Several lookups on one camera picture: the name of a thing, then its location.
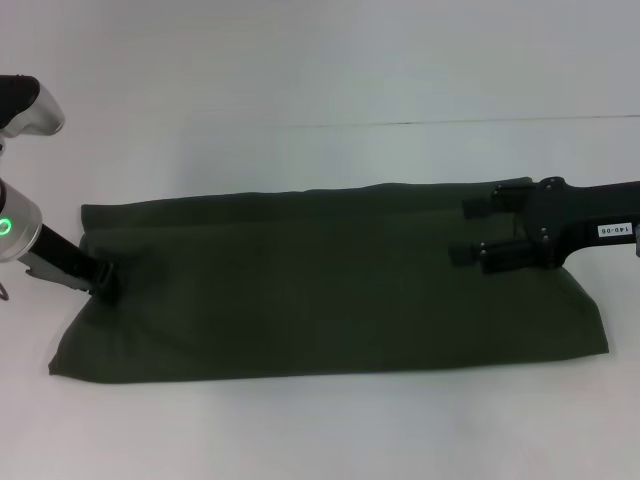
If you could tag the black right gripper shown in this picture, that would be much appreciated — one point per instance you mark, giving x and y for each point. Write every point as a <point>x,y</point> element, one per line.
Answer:
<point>580,220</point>

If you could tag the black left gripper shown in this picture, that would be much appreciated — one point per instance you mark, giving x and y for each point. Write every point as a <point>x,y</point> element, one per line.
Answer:
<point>65,255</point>

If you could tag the dark green shirt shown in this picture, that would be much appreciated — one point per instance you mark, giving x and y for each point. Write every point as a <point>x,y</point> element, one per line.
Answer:
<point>320,280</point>

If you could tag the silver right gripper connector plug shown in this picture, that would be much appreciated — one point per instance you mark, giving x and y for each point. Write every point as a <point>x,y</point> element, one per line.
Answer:
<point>638,242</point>

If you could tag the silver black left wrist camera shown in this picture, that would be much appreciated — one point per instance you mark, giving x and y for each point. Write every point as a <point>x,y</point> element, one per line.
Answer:
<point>30,107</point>

